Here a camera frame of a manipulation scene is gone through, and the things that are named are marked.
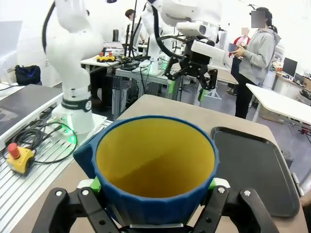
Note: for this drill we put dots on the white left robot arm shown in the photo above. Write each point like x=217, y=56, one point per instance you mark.
x=73, y=48

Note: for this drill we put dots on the yellow emergency stop button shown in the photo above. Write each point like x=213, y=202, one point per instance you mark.
x=20, y=160

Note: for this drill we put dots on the black computer monitor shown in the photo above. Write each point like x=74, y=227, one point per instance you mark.
x=290, y=68

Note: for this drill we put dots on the yellow controller red buttons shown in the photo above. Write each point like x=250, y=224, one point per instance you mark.
x=105, y=58

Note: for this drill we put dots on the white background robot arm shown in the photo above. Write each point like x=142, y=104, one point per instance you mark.
x=151, y=41

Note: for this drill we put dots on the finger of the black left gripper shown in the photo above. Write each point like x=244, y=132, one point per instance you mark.
x=175, y=69
x=209, y=78

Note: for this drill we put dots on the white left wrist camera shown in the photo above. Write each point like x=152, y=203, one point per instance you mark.
x=194, y=28

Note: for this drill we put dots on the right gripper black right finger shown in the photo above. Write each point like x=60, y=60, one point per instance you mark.
x=218, y=206

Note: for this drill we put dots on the person in grey hoodie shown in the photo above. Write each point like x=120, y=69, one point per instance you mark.
x=257, y=55

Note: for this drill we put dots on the black plastic tray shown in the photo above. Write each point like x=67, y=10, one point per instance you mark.
x=252, y=174

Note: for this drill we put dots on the white table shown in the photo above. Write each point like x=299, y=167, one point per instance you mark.
x=279, y=102

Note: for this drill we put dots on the person in red top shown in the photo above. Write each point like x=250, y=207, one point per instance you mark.
x=240, y=40

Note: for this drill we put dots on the dark haired background person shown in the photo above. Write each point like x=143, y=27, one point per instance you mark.
x=131, y=14

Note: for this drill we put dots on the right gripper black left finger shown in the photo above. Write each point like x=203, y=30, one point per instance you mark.
x=90, y=208

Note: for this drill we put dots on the black tripod stand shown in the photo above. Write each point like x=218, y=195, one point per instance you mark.
x=132, y=29

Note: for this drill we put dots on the aluminium slotted base plate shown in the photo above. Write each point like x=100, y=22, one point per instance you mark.
x=24, y=194

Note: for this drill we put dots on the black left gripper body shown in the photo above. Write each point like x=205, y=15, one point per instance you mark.
x=196, y=60

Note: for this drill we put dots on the dark blue bag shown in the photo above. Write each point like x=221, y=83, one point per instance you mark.
x=28, y=75

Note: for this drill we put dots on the aluminium frame workbench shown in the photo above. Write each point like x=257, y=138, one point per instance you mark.
x=136, y=75

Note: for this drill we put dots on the black topped white bench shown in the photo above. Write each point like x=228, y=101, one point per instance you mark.
x=24, y=102

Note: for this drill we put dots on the blue mug yellow inside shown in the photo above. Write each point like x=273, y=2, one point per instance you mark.
x=155, y=157

